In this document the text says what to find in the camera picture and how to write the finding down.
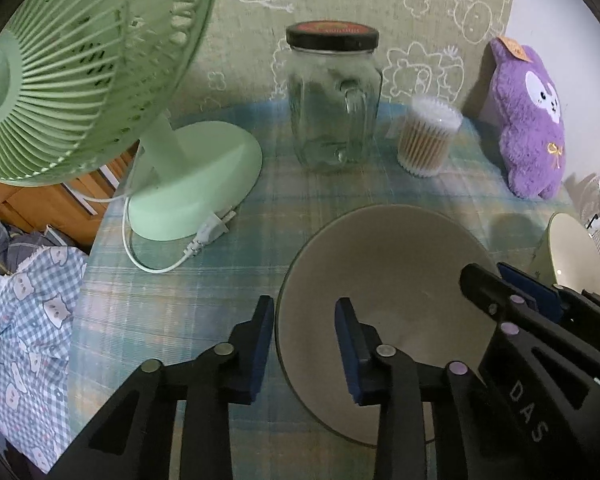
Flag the green-rim ceramic bowl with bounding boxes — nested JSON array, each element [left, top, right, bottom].
[[528, 212, 600, 295], [276, 205, 496, 446]]

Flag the plaid green tablecloth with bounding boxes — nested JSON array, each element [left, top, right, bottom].
[[66, 98, 577, 480]]

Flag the cotton swab container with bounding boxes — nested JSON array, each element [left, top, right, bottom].
[[396, 96, 464, 178]]

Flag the blue checkered bedding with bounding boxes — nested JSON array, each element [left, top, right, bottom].
[[0, 221, 87, 472]]

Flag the purple plush bunny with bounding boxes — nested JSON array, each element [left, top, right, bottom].
[[490, 37, 566, 200]]

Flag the glass jar with lid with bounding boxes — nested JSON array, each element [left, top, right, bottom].
[[286, 20, 382, 174]]

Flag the green desk fan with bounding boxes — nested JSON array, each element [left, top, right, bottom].
[[0, 0, 262, 244]]

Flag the white fan power cord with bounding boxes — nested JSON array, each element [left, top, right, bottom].
[[76, 194, 238, 276]]

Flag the green cartoon wall mat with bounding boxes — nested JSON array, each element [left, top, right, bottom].
[[169, 0, 514, 117]]

